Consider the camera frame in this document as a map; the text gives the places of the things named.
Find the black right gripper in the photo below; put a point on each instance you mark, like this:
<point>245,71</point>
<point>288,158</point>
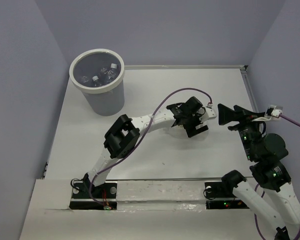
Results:
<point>225,114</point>

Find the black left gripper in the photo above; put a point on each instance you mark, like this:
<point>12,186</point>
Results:
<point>190,130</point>

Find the clear crushed bottle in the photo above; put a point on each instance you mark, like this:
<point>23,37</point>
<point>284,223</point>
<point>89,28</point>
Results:
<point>112,73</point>

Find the clear unlabelled bottle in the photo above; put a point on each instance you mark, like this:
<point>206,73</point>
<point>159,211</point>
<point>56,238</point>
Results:
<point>97,81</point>

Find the clear bottle cream label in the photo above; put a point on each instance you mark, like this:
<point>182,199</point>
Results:
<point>179,132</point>

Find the blue label bottle front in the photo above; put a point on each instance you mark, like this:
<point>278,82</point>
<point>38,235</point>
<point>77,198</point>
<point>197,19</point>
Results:
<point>102,72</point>

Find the blue label bottle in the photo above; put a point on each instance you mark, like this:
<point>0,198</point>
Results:
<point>84,80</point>
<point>102,72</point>

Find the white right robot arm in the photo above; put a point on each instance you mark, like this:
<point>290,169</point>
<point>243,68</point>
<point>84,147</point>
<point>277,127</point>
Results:
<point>274,179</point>

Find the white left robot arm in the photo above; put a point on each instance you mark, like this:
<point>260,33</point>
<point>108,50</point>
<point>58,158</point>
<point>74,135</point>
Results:
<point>126,134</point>

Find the white round plastic bin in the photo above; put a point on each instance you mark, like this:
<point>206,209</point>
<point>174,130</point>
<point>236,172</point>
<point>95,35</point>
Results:
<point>108,99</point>

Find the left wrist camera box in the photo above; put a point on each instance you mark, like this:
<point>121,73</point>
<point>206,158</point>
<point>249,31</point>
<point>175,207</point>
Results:
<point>209,114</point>

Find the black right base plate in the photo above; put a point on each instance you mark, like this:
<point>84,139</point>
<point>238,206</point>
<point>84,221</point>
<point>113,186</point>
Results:
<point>219,198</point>

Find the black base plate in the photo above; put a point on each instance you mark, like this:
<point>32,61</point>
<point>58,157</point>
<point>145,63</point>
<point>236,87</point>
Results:
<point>219,198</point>
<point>104,197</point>

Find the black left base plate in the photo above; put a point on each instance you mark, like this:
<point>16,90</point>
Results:
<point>104,197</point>

